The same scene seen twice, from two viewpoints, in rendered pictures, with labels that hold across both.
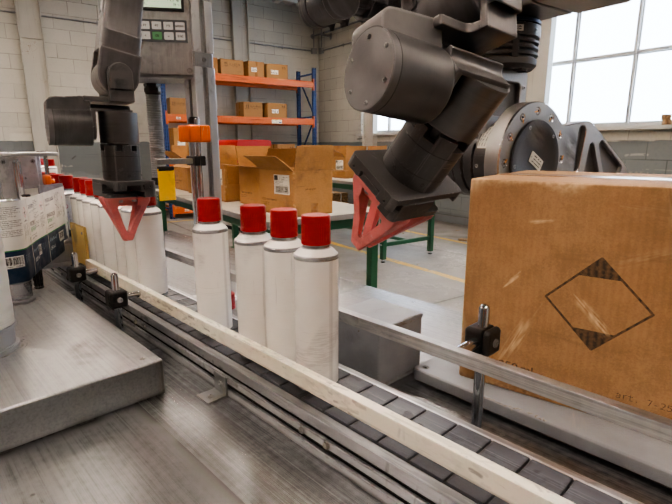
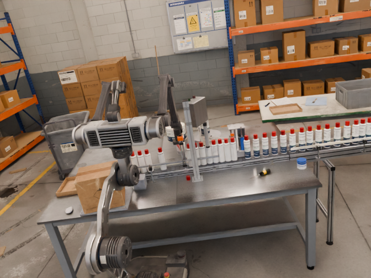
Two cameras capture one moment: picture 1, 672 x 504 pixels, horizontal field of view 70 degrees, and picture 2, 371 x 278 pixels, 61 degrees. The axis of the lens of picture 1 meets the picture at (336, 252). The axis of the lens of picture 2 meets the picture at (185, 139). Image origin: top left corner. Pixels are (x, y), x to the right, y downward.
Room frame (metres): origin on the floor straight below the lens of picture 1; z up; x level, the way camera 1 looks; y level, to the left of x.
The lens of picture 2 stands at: (2.63, -1.30, 2.14)
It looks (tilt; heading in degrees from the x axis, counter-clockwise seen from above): 23 degrees down; 137
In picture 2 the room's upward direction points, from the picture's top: 9 degrees counter-clockwise
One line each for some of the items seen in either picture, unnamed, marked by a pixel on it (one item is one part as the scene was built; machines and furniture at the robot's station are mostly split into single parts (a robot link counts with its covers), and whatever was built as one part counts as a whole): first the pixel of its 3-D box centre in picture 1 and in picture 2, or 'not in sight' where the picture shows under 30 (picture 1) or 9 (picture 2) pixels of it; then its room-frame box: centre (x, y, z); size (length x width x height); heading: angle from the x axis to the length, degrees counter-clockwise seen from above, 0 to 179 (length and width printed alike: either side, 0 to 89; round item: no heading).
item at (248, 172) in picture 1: (270, 175); not in sight; (3.10, 0.42, 0.96); 0.53 x 0.45 x 0.37; 127
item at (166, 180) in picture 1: (166, 183); not in sight; (0.84, 0.30, 1.09); 0.03 x 0.01 x 0.06; 134
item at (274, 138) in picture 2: not in sight; (274, 143); (1.38, 0.84, 0.98); 0.05 x 0.05 x 0.20
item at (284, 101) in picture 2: not in sight; (279, 101); (0.64, 2.28, 0.81); 0.38 x 0.36 x 0.02; 35
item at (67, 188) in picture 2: not in sight; (78, 184); (0.15, -0.35, 0.85); 0.30 x 0.26 x 0.04; 44
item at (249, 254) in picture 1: (255, 281); (148, 160); (0.61, 0.11, 0.98); 0.05 x 0.05 x 0.20
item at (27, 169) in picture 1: (34, 210); (237, 140); (1.11, 0.71, 1.01); 0.14 x 0.13 x 0.26; 44
